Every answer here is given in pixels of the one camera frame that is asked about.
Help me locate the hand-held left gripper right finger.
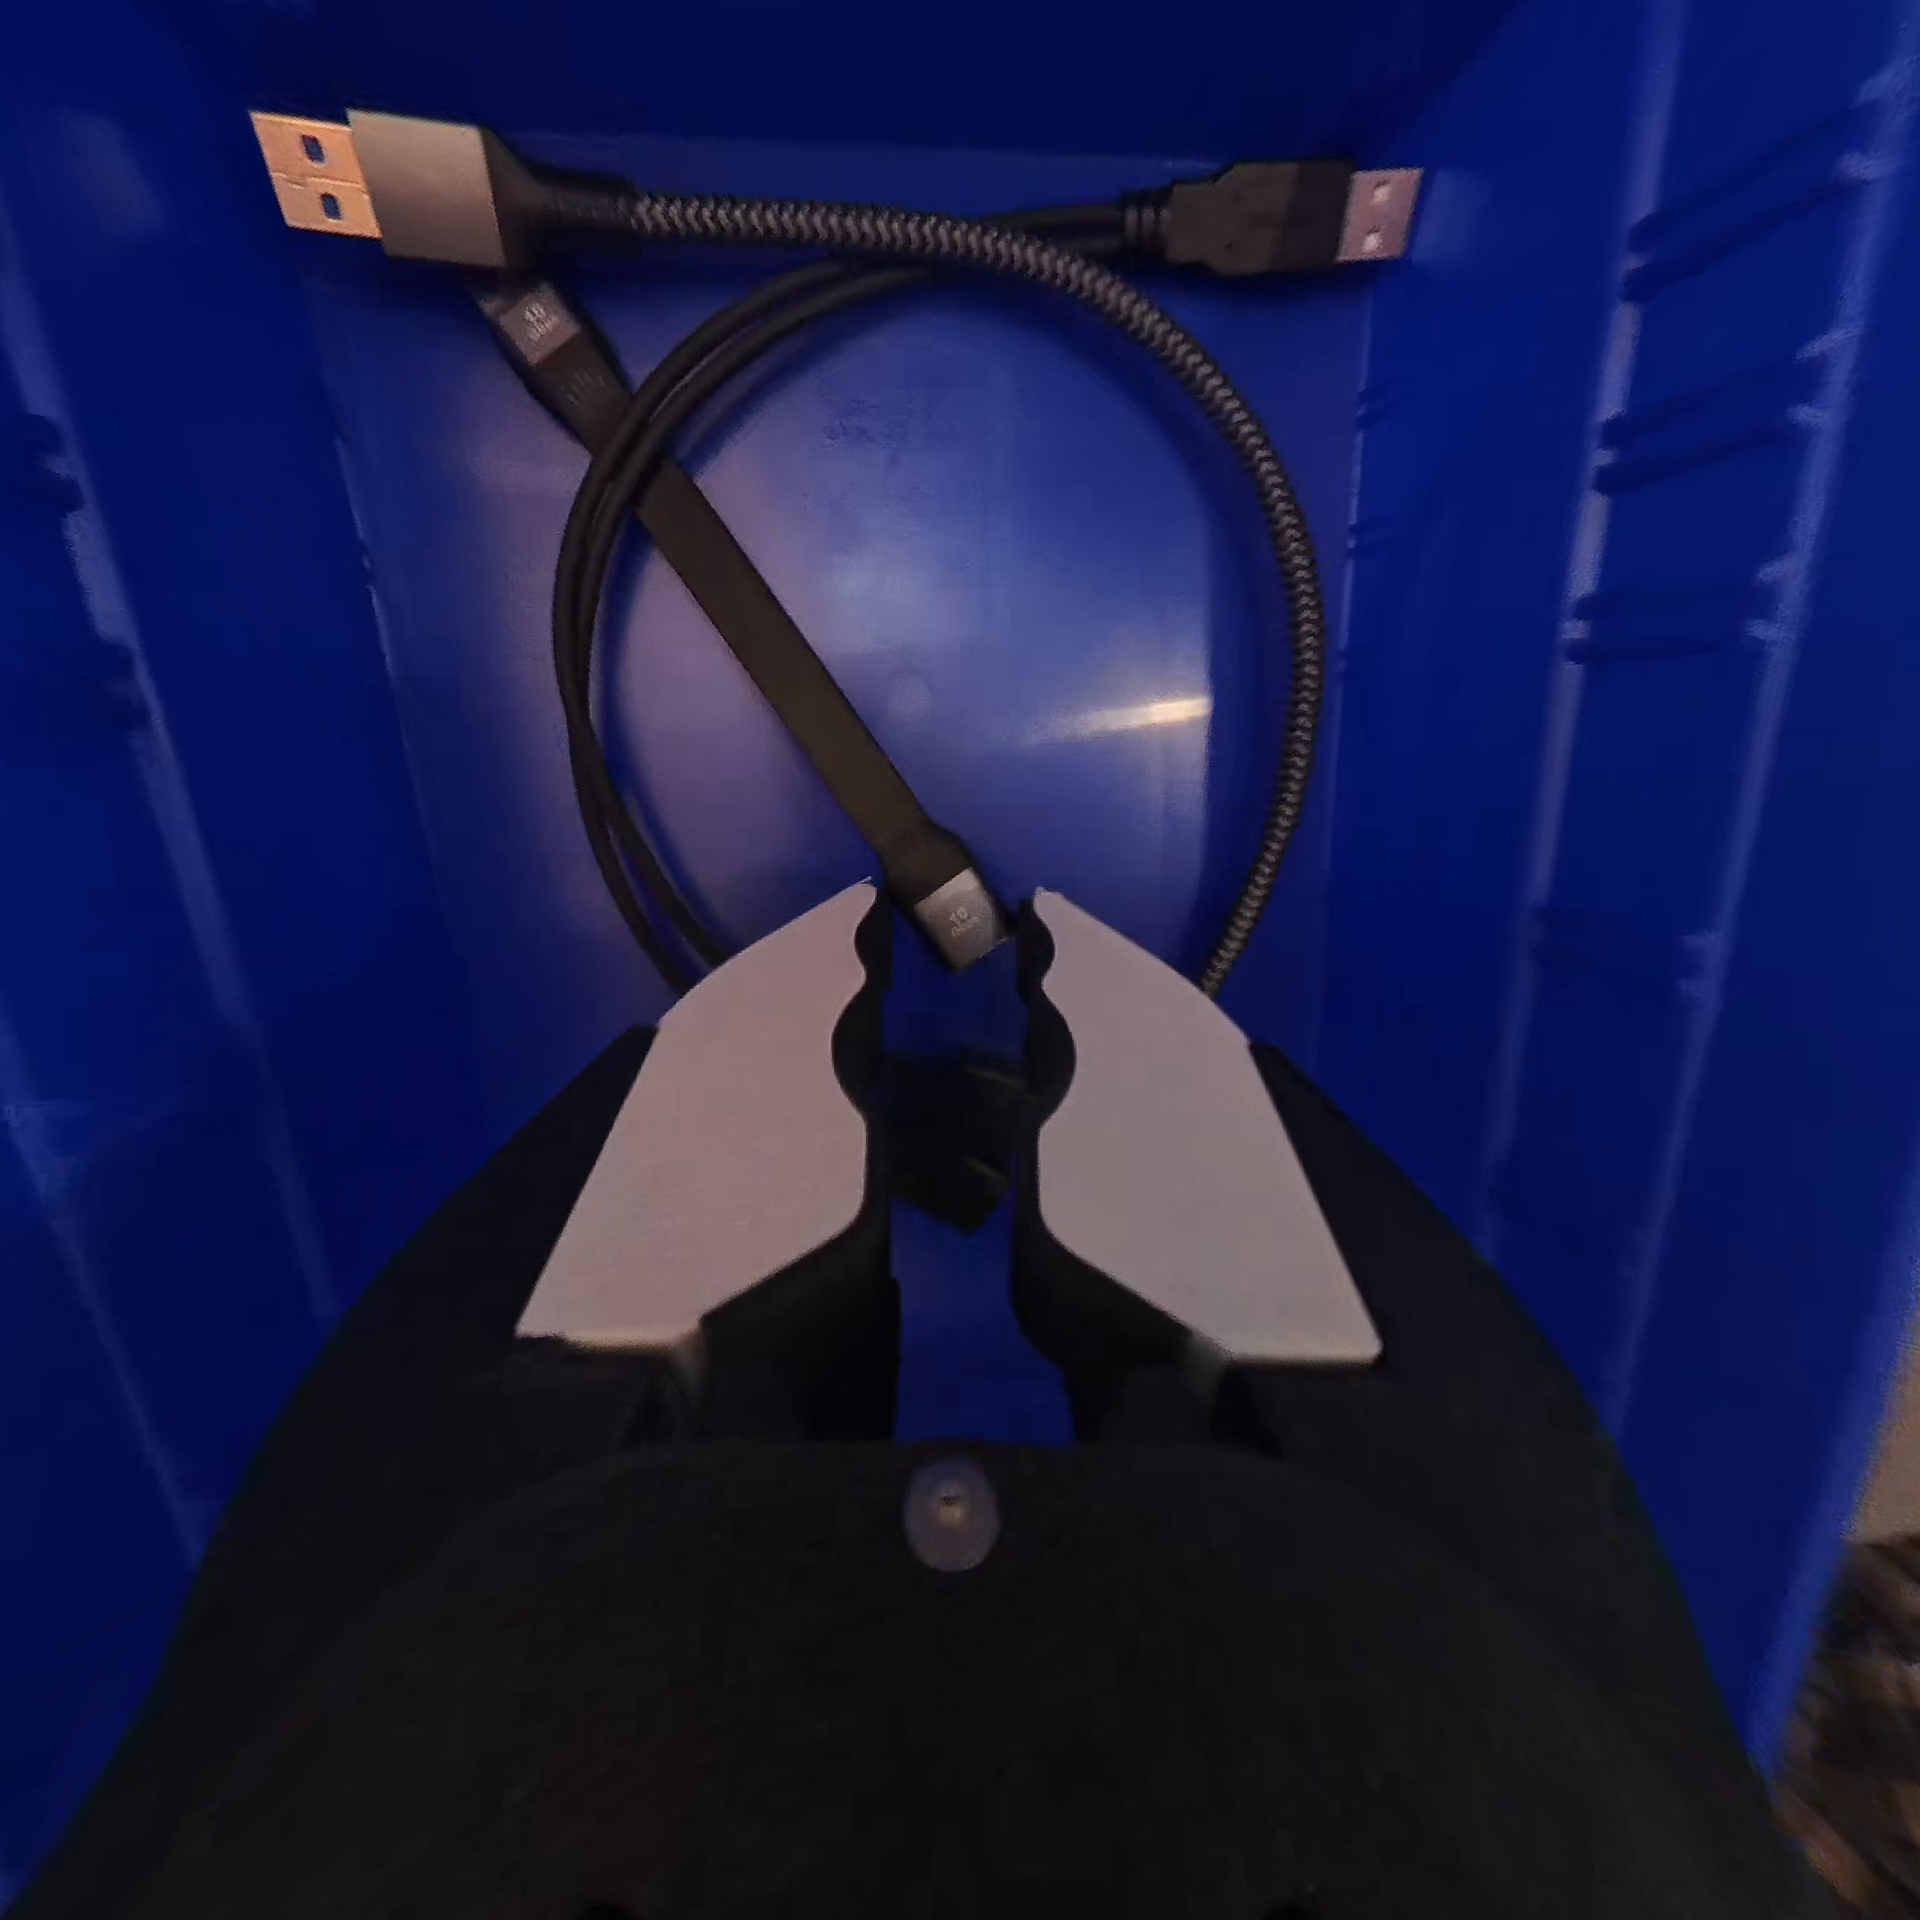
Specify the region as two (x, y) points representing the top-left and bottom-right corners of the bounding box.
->
(1017, 885), (1386, 1389)

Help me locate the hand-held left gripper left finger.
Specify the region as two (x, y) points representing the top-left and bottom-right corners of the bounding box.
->
(515, 877), (900, 1389)

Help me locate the short black usb cable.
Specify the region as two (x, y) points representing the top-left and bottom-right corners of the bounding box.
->
(472, 275), (1008, 975)

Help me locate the blue plastic bin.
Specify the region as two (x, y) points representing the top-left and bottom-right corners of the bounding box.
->
(0, 0), (1920, 1864)

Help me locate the black round usb cable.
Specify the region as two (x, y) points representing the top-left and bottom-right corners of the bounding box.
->
(555, 157), (1431, 1001)

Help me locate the grey braided usb cable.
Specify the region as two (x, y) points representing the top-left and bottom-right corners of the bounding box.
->
(244, 104), (1331, 1004)

